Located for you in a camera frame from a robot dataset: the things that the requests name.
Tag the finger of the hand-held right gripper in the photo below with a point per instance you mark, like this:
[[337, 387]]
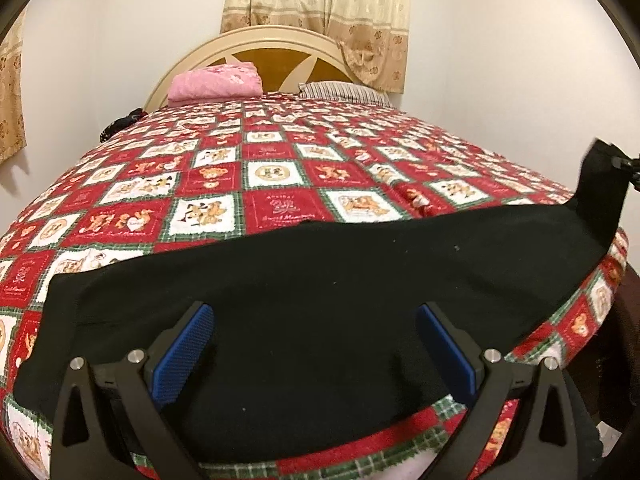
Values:
[[627, 162]]

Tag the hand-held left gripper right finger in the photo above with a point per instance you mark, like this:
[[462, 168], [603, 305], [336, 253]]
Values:
[[447, 355]]

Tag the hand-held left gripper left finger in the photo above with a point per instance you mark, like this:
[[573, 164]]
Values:
[[182, 355]]

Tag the black pants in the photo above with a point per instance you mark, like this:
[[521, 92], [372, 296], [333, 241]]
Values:
[[325, 280]]

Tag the red bear-print bedspread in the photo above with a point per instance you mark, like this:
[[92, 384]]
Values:
[[280, 180]]

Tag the dark patterned cloth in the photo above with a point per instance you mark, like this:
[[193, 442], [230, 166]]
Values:
[[120, 125]]

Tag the pink folded blanket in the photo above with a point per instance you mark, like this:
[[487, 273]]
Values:
[[215, 82]]

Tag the striped pillow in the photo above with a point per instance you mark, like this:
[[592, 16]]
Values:
[[345, 92]]

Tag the cream and brown headboard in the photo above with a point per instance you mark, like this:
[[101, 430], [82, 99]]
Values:
[[270, 55]]

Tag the beige floral curtain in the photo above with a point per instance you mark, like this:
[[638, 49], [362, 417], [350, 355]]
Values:
[[320, 5], [10, 90]]

